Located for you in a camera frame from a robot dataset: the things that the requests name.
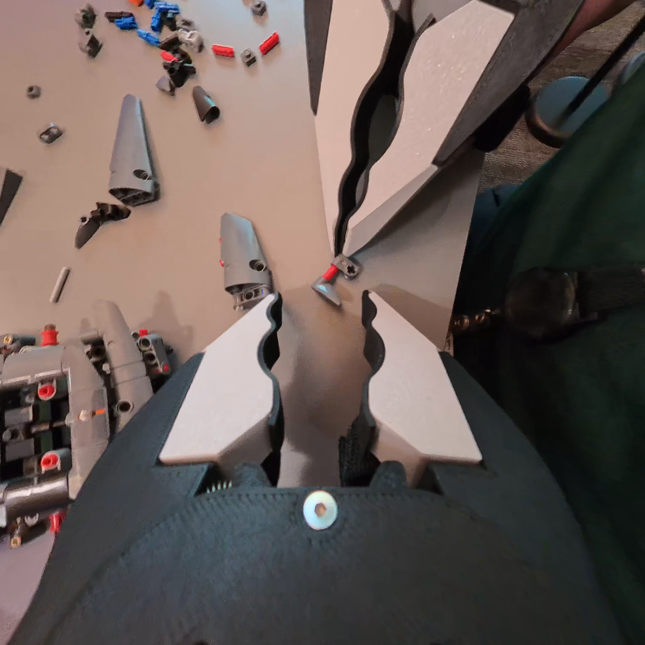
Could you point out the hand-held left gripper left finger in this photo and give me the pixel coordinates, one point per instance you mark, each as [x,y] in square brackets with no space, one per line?
[221,403]

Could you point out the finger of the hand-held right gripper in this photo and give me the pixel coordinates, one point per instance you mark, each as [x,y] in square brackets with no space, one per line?
[342,75]
[443,90]

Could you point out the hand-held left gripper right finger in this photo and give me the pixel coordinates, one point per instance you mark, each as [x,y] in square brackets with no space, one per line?
[423,403]

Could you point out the grey lego slope piece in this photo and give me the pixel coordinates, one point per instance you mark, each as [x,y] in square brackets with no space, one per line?
[327,292]

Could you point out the small grey lego panel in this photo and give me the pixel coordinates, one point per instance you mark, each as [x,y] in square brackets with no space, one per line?
[242,252]

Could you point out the dark grey lego connector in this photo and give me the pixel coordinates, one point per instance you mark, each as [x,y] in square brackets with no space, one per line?
[347,266]

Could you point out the red lego axle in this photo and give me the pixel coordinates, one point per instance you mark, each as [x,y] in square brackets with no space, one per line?
[330,272]

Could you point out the red lego pin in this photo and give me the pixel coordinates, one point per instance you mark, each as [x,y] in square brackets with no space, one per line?
[269,43]
[222,50]

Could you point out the dark grey lego stud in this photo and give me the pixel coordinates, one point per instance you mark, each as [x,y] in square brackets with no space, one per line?
[258,7]
[248,57]

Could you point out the grey lego vehicle model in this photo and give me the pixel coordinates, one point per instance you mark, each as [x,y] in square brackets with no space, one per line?
[85,393]

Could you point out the black curved lego piece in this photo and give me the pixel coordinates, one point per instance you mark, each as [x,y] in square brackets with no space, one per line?
[205,103]

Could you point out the cluster of small lego pieces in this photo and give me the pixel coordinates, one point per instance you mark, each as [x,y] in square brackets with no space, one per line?
[176,65]

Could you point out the small black lego slope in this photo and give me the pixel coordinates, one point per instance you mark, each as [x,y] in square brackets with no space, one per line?
[165,85]

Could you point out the grey lego axle rod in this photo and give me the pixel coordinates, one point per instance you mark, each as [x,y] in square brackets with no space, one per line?
[59,284]

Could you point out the black lego blade piece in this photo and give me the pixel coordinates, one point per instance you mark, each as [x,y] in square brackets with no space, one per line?
[101,221]

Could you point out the large grey lego panel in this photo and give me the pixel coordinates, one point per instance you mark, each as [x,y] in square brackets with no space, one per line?
[132,151]

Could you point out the black lego connector piece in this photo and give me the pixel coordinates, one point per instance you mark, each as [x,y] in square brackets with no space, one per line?
[86,16]
[90,43]

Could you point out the dark lego wedge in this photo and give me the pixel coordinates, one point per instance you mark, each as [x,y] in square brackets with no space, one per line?
[9,196]

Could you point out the dark lego plate with holes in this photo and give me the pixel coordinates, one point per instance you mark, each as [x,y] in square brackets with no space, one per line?
[50,133]

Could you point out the small round dark lego piece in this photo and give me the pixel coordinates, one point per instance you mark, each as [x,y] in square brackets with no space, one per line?
[34,91]

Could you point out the person's dark blue trousers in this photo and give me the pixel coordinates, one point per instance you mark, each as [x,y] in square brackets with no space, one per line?
[496,221]

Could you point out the black badge reel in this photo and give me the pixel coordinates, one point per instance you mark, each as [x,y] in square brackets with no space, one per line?
[541,302]

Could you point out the person's green shirt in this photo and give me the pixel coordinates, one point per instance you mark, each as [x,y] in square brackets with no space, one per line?
[579,453]

